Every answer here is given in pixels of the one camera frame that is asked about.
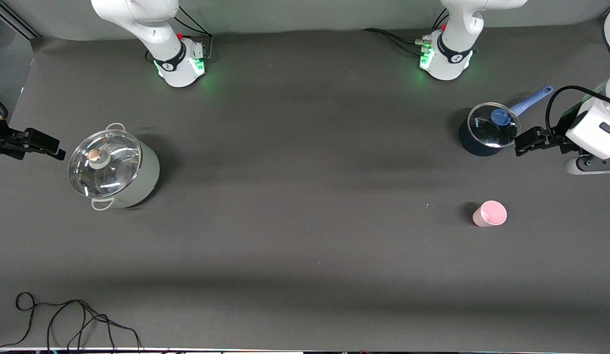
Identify black right arm base cables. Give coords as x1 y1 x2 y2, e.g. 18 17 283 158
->
146 5 215 63

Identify dark blue saucepan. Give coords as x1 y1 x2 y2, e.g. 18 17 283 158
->
459 86 554 157

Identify pink cup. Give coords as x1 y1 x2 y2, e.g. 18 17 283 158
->
472 200 508 228

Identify grey stock pot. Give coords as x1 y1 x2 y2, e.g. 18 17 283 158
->
68 123 161 211

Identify black metal rail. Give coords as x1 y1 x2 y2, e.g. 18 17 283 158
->
0 0 42 40

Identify dark grey table mat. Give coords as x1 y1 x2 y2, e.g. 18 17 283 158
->
0 20 610 352

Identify glass lid blue knob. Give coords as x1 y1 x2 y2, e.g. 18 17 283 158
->
467 102 522 149

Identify black arm base cables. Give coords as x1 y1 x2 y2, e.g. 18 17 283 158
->
146 5 215 63
362 9 450 56

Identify black left arm base cables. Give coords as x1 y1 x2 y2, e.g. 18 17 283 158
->
362 9 450 56

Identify glass lid wooden knob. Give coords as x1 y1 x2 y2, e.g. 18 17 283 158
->
68 130 142 198

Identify loose thin black cable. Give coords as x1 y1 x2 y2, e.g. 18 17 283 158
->
0 292 143 352

